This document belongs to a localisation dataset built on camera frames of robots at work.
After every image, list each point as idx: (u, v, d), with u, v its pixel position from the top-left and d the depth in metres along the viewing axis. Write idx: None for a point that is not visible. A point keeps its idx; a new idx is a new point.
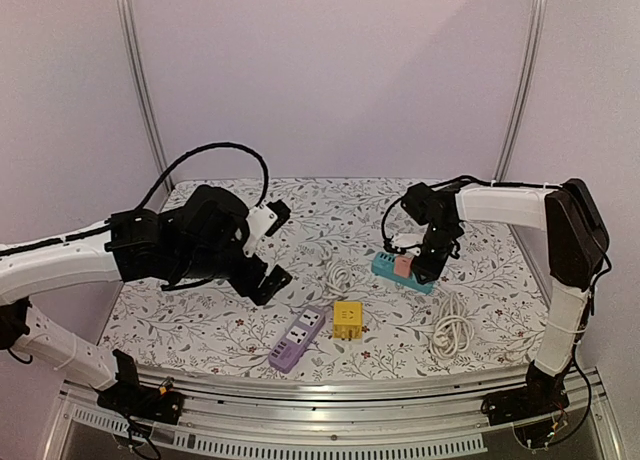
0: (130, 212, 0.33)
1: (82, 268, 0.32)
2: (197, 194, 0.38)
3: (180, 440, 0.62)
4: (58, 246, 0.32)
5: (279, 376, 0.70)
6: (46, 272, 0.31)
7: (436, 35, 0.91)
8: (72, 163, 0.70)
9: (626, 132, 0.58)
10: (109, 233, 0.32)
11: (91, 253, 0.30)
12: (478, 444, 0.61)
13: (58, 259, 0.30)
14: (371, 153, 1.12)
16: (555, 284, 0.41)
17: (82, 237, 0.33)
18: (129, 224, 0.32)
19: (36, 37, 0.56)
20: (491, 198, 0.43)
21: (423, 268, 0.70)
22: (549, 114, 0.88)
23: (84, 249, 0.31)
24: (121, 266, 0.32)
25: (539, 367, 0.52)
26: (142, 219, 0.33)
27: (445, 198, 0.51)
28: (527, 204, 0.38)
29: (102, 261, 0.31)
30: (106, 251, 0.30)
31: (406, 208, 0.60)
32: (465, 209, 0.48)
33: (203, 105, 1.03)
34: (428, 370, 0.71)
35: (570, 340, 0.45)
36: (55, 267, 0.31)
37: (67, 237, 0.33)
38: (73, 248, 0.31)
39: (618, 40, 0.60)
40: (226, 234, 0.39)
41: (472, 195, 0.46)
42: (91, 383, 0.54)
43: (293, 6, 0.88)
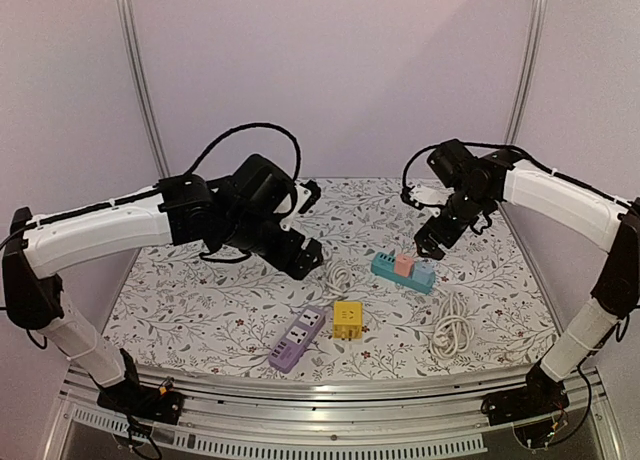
0: (178, 177, 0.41)
1: (131, 234, 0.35)
2: (253, 168, 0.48)
3: (180, 440, 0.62)
4: (109, 211, 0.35)
5: (280, 376, 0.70)
6: (99, 236, 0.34)
7: (436, 34, 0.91)
8: (72, 162, 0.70)
9: (626, 130, 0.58)
10: (160, 196, 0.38)
11: (146, 215, 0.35)
12: (478, 444, 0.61)
13: (113, 221, 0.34)
14: (371, 152, 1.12)
16: (591, 303, 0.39)
17: (133, 202, 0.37)
18: (180, 187, 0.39)
19: (36, 38, 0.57)
20: (544, 190, 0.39)
21: (438, 234, 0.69)
22: (549, 114, 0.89)
23: (139, 211, 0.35)
24: (176, 228, 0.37)
25: (545, 369, 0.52)
26: (192, 184, 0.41)
27: (489, 166, 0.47)
28: (578, 206, 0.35)
29: (155, 223, 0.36)
30: (162, 212, 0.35)
31: (434, 165, 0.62)
32: (514, 190, 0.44)
33: (203, 104, 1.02)
34: (428, 370, 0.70)
35: (582, 353, 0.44)
36: (109, 231, 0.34)
37: (117, 203, 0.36)
38: (127, 211, 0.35)
39: (618, 39, 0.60)
40: (275, 200, 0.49)
41: (527, 179, 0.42)
42: (97, 379, 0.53)
43: (294, 5, 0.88)
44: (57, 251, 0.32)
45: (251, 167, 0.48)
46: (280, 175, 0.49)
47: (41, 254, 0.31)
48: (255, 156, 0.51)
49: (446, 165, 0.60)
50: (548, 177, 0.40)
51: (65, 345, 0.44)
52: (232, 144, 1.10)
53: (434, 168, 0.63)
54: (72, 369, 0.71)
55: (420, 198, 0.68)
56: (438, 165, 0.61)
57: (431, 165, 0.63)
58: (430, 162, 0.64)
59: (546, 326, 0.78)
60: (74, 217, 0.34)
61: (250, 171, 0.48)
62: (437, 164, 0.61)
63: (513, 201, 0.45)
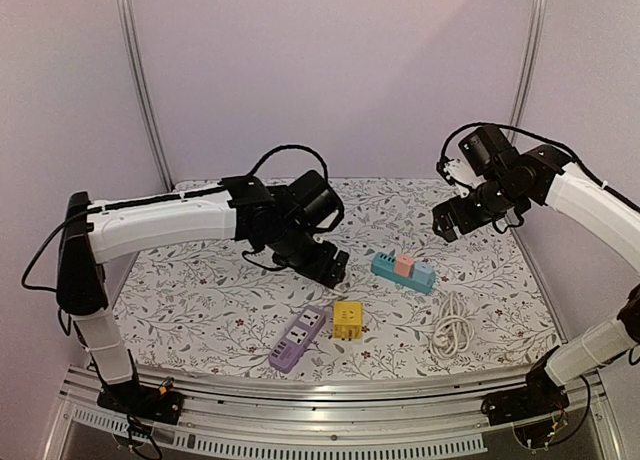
0: (241, 177, 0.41)
1: (197, 225, 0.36)
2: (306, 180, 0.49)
3: (180, 440, 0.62)
4: (178, 202, 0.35)
5: (280, 376, 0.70)
6: (166, 226, 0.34)
7: (437, 34, 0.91)
8: (73, 162, 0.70)
9: (626, 130, 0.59)
10: (227, 193, 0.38)
11: (217, 209, 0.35)
12: (478, 444, 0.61)
13: (183, 212, 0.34)
14: (371, 152, 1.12)
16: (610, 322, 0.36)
17: (201, 196, 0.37)
18: (244, 187, 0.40)
19: (38, 39, 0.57)
20: (595, 207, 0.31)
21: (457, 216, 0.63)
22: (548, 114, 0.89)
23: (209, 206, 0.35)
24: (240, 224, 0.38)
25: (551, 375, 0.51)
26: (253, 184, 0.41)
27: (535, 163, 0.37)
28: (635, 237, 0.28)
29: (223, 218, 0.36)
30: (231, 208, 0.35)
31: (467, 148, 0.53)
32: (559, 198, 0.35)
33: (204, 104, 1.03)
34: (428, 370, 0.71)
35: (590, 364, 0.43)
36: (177, 222, 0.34)
37: (185, 195, 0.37)
38: (197, 204, 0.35)
39: (619, 40, 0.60)
40: (326, 217, 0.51)
41: (578, 189, 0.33)
42: (103, 376, 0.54)
43: (294, 6, 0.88)
44: (121, 237, 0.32)
45: (312, 180, 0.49)
46: (335, 198, 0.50)
47: (106, 238, 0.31)
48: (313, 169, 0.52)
49: (480, 152, 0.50)
50: (601, 192, 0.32)
51: (89, 335, 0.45)
52: (232, 144, 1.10)
53: (466, 154, 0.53)
54: (72, 369, 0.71)
55: (453, 173, 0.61)
56: (471, 151, 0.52)
57: (464, 149, 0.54)
58: (462, 146, 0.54)
59: (546, 326, 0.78)
60: (141, 205, 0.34)
61: (311, 184, 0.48)
62: (471, 149, 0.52)
63: (554, 209, 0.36)
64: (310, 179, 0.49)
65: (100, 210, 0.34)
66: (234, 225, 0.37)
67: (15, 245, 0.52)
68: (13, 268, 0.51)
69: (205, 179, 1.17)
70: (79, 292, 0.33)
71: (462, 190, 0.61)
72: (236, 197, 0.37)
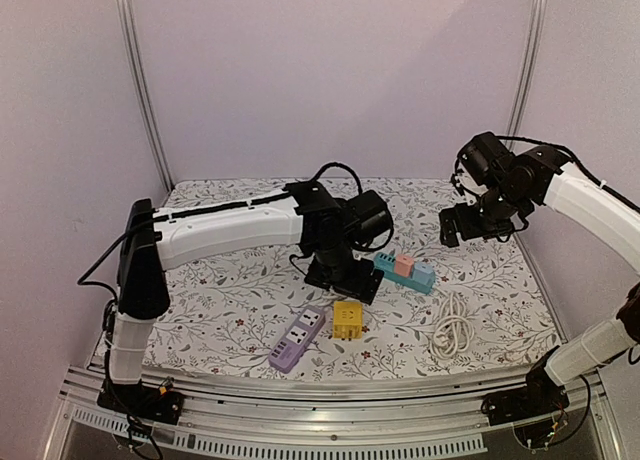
0: (305, 186, 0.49)
1: (263, 231, 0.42)
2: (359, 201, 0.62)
3: (181, 440, 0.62)
4: (247, 210, 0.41)
5: (279, 376, 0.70)
6: (234, 233, 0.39)
7: (437, 34, 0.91)
8: (73, 162, 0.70)
9: (626, 130, 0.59)
10: (293, 200, 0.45)
11: (284, 216, 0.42)
12: (477, 444, 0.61)
13: (253, 220, 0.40)
14: (371, 152, 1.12)
16: (613, 322, 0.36)
17: (267, 204, 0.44)
18: (307, 194, 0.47)
19: (36, 38, 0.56)
20: (592, 206, 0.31)
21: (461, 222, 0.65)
22: (548, 113, 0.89)
23: (277, 213, 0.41)
24: (305, 228, 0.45)
25: (553, 376, 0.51)
26: (315, 191, 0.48)
27: (533, 162, 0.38)
28: (631, 234, 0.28)
29: (289, 223, 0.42)
30: (297, 215, 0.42)
31: (465, 159, 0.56)
32: (557, 198, 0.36)
33: (204, 105, 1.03)
34: (428, 370, 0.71)
35: (586, 362, 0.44)
36: (245, 228, 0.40)
37: (252, 203, 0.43)
38: (265, 211, 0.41)
39: (619, 40, 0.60)
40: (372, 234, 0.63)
41: (573, 187, 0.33)
42: (110, 372, 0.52)
43: (294, 5, 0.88)
44: (192, 242, 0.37)
45: (369, 201, 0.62)
46: (385, 217, 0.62)
47: (175, 245, 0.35)
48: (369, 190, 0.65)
49: (479, 161, 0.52)
50: (600, 191, 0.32)
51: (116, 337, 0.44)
52: (232, 144, 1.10)
53: (465, 164, 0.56)
54: (72, 369, 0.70)
55: (462, 183, 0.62)
56: (469, 160, 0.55)
57: (463, 159, 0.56)
58: (462, 157, 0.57)
59: (546, 326, 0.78)
60: (210, 214, 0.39)
61: (368, 205, 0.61)
62: (468, 159, 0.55)
63: (553, 209, 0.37)
64: (366, 201, 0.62)
65: (168, 219, 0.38)
66: (300, 230, 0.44)
67: (15, 245, 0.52)
68: (13, 269, 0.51)
69: (205, 179, 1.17)
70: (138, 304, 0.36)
71: (469, 197, 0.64)
72: (302, 204, 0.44)
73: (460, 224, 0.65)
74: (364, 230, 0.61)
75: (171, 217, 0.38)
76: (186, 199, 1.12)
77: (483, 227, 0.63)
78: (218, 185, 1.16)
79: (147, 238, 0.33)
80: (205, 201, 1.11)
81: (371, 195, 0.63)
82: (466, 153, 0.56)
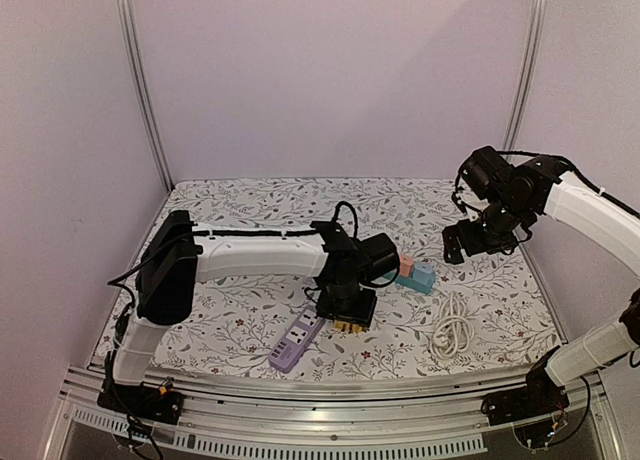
0: (329, 223, 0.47)
1: (289, 260, 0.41)
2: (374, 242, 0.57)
3: (181, 440, 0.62)
4: (280, 239, 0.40)
5: (279, 376, 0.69)
6: (265, 259, 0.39)
7: (437, 35, 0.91)
8: (72, 162, 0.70)
9: (627, 131, 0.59)
10: (319, 236, 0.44)
11: (313, 250, 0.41)
12: (478, 444, 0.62)
13: (284, 249, 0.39)
14: (370, 153, 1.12)
16: (617, 327, 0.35)
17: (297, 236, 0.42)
18: (331, 232, 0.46)
19: (37, 39, 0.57)
20: (587, 212, 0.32)
21: (465, 239, 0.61)
22: (549, 115, 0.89)
23: (306, 246, 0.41)
24: (325, 265, 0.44)
25: (550, 373, 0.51)
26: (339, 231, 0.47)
27: (531, 173, 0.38)
28: (623, 234, 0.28)
29: (315, 258, 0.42)
30: (324, 251, 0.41)
31: (467, 174, 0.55)
32: (558, 206, 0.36)
33: (204, 105, 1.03)
34: (428, 370, 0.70)
35: (585, 361, 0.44)
36: (277, 255, 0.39)
37: (285, 233, 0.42)
38: (296, 243, 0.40)
39: (618, 42, 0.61)
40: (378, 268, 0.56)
41: (574, 196, 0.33)
42: (112, 372, 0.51)
43: (293, 6, 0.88)
44: (224, 261, 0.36)
45: (382, 243, 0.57)
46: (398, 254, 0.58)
47: (210, 261, 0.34)
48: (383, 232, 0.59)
49: (479, 176, 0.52)
50: (598, 197, 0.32)
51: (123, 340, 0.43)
52: (232, 144, 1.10)
53: (466, 179, 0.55)
54: (72, 369, 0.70)
55: (465, 199, 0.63)
56: (470, 175, 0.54)
57: (463, 174, 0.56)
58: (462, 172, 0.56)
59: (546, 326, 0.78)
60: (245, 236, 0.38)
61: (380, 246, 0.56)
62: (470, 175, 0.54)
63: (556, 217, 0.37)
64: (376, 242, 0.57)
65: (207, 234, 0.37)
66: (321, 266, 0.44)
67: (15, 245, 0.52)
68: (13, 269, 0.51)
69: (205, 179, 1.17)
70: (164, 308, 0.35)
71: (472, 212, 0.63)
72: (327, 241, 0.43)
73: (461, 239, 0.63)
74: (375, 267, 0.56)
75: (210, 233, 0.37)
76: (186, 199, 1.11)
77: (486, 242, 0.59)
78: (218, 185, 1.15)
79: (189, 250, 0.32)
80: (205, 201, 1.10)
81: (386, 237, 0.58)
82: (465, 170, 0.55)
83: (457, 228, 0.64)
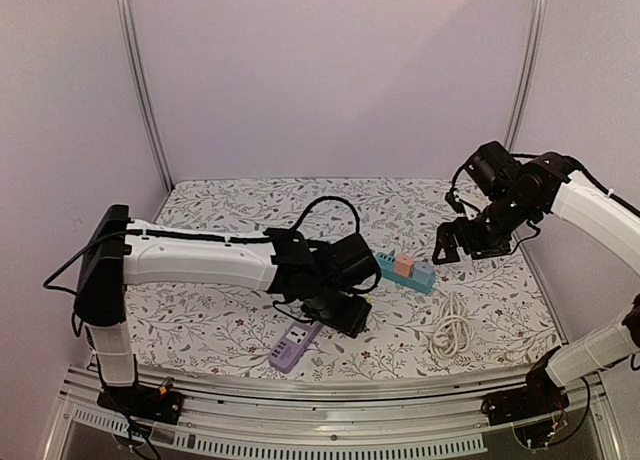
0: (287, 231, 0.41)
1: (232, 269, 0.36)
2: (348, 244, 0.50)
3: (180, 440, 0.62)
4: (221, 246, 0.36)
5: (279, 376, 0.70)
6: (204, 265, 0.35)
7: (436, 35, 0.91)
8: (72, 162, 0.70)
9: (627, 130, 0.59)
10: (271, 245, 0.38)
11: (258, 262, 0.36)
12: (478, 444, 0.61)
13: (226, 257, 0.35)
14: (370, 153, 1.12)
16: (620, 330, 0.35)
17: (244, 243, 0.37)
18: (289, 242, 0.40)
19: (37, 39, 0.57)
20: (591, 211, 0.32)
21: (465, 237, 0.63)
22: (549, 114, 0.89)
23: (251, 256, 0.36)
24: (276, 278, 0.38)
25: (550, 373, 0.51)
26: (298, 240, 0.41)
27: (537, 170, 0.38)
28: (623, 232, 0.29)
29: (263, 271, 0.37)
30: (272, 263, 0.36)
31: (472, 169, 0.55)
32: (564, 206, 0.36)
33: (203, 105, 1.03)
34: (428, 370, 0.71)
35: (586, 363, 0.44)
36: (217, 263, 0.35)
37: (229, 239, 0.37)
38: (240, 252, 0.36)
39: (618, 41, 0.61)
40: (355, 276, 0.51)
41: (582, 196, 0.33)
42: (103, 376, 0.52)
43: (293, 5, 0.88)
44: (155, 264, 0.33)
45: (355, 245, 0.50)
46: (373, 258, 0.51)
47: (140, 264, 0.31)
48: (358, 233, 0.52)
49: (485, 174, 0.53)
50: (605, 198, 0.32)
51: (122, 340, 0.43)
52: (232, 145, 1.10)
53: (470, 174, 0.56)
54: (72, 369, 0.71)
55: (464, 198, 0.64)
56: (476, 172, 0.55)
57: (468, 169, 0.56)
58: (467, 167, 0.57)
59: (546, 326, 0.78)
60: (183, 239, 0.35)
61: (354, 249, 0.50)
62: (477, 172, 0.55)
63: (562, 217, 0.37)
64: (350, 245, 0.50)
65: (139, 234, 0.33)
66: (270, 278, 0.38)
67: (15, 245, 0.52)
68: (13, 269, 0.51)
69: (205, 179, 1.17)
70: (92, 310, 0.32)
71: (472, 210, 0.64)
72: (281, 252, 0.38)
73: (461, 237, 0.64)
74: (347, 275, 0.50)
75: (144, 233, 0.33)
76: (186, 199, 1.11)
77: (485, 241, 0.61)
78: (218, 185, 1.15)
79: (112, 252, 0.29)
80: (205, 201, 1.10)
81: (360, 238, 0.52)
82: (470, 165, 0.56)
83: (457, 226, 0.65)
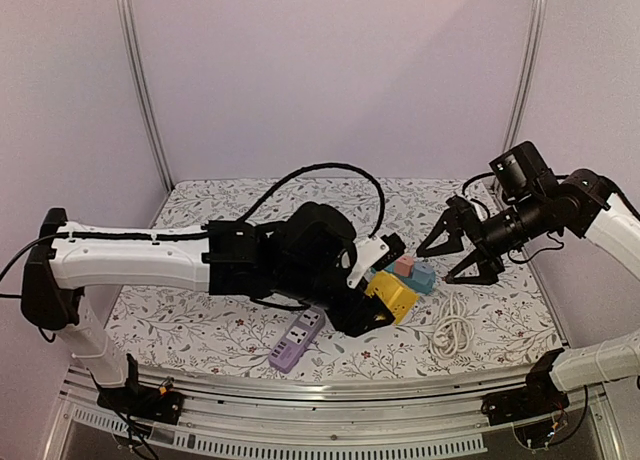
0: (230, 224, 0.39)
1: (167, 269, 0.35)
2: (302, 216, 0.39)
3: (181, 440, 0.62)
4: (149, 245, 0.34)
5: (279, 376, 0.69)
6: (135, 267, 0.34)
7: (436, 35, 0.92)
8: (72, 162, 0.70)
9: (626, 130, 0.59)
10: (207, 242, 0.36)
11: (188, 261, 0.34)
12: (478, 444, 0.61)
13: (154, 258, 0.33)
14: (370, 152, 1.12)
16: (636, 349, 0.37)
17: (175, 241, 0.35)
18: (230, 237, 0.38)
19: (38, 39, 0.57)
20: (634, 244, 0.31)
21: (472, 228, 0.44)
22: (550, 113, 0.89)
23: (180, 255, 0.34)
24: (213, 279, 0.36)
25: (561, 372, 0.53)
26: (242, 234, 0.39)
27: (580, 192, 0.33)
28: None
29: (194, 269, 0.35)
30: (204, 263, 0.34)
31: (505, 167, 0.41)
32: (599, 232, 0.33)
33: (203, 105, 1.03)
34: (428, 370, 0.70)
35: (594, 369, 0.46)
36: (147, 264, 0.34)
37: (157, 236, 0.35)
38: (168, 250, 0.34)
39: (618, 42, 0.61)
40: (329, 255, 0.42)
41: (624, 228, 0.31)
42: (97, 379, 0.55)
43: (293, 6, 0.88)
44: (82, 268, 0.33)
45: (304, 220, 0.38)
46: (335, 231, 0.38)
47: (66, 269, 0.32)
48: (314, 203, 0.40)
49: (518, 172, 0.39)
50: None
51: None
52: (233, 144, 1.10)
53: (499, 174, 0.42)
54: (72, 369, 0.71)
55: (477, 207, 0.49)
56: (504, 173, 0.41)
57: (499, 167, 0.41)
58: (495, 165, 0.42)
59: (546, 326, 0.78)
60: (114, 239, 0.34)
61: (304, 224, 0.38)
62: (504, 171, 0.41)
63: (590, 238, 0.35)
64: (305, 216, 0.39)
65: (67, 236, 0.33)
66: (208, 279, 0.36)
67: (15, 246, 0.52)
68: (13, 269, 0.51)
69: (205, 179, 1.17)
70: (39, 314, 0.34)
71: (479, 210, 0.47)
72: (218, 250, 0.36)
73: (467, 232, 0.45)
74: (315, 255, 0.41)
75: (71, 235, 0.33)
76: (186, 199, 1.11)
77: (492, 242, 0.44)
78: (218, 185, 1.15)
79: (37, 256, 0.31)
80: (205, 201, 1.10)
81: (314, 205, 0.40)
82: (505, 159, 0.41)
83: (464, 217, 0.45)
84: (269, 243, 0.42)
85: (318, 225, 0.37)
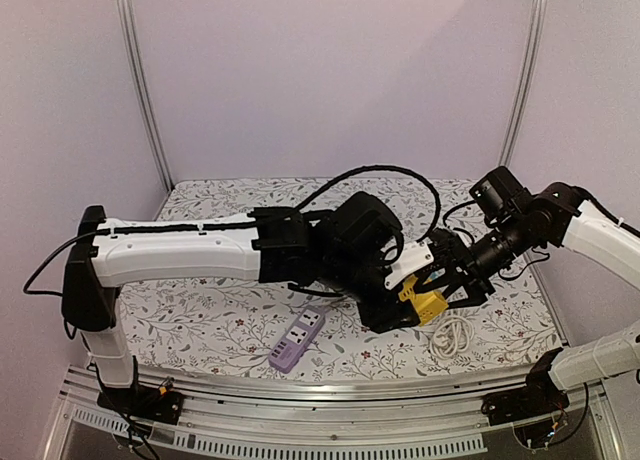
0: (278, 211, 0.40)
1: (214, 260, 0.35)
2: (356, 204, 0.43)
3: (180, 440, 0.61)
4: (196, 235, 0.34)
5: (279, 376, 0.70)
6: (180, 260, 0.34)
7: (437, 34, 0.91)
8: (71, 161, 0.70)
9: (626, 130, 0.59)
10: (256, 230, 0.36)
11: (239, 250, 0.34)
12: (478, 444, 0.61)
13: (201, 249, 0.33)
14: (370, 152, 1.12)
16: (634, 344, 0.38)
17: (222, 231, 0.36)
18: (279, 224, 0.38)
19: (37, 39, 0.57)
20: (607, 243, 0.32)
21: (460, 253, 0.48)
22: (549, 113, 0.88)
23: (228, 244, 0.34)
24: (263, 266, 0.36)
25: (559, 376, 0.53)
26: (291, 219, 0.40)
27: (550, 204, 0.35)
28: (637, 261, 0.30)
29: (245, 258, 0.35)
30: (255, 249, 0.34)
31: (483, 193, 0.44)
32: (576, 239, 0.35)
33: (202, 104, 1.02)
34: (428, 370, 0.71)
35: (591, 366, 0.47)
36: (193, 255, 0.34)
37: (204, 227, 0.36)
38: (216, 239, 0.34)
39: (618, 41, 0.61)
40: (378, 243, 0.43)
41: (596, 230, 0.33)
42: (100, 376, 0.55)
43: (293, 5, 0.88)
44: (127, 264, 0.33)
45: (359, 208, 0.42)
46: (388, 219, 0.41)
47: (111, 264, 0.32)
48: (362, 194, 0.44)
49: (495, 196, 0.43)
50: (615, 228, 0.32)
51: None
52: (232, 144, 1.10)
53: (480, 201, 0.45)
54: (72, 369, 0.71)
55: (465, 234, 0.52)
56: (482, 197, 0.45)
57: (478, 193, 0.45)
58: (475, 193, 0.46)
59: (546, 326, 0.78)
60: (156, 233, 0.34)
61: (355, 212, 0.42)
62: (482, 196, 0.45)
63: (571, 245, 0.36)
64: (358, 205, 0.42)
65: (109, 233, 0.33)
66: (259, 266, 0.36)
67: (15, 246, 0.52)
68: (13, 270, 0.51)
69: (206, 179, 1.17)
70: (79, 310, 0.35)
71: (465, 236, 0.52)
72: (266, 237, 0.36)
73: (459, 259, 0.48)
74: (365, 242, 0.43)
75: (113, 231, 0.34)
76: (186, 199, 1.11)
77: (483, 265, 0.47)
78: (218, 185, 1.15)
79: (80, 254, 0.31)
80: (205, 201, 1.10)
81: (368, 195, 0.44)
82: (482, 185, 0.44)
83: (454, 244, 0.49)
84: (318, 231, 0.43)
85: (372, 212, 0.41)
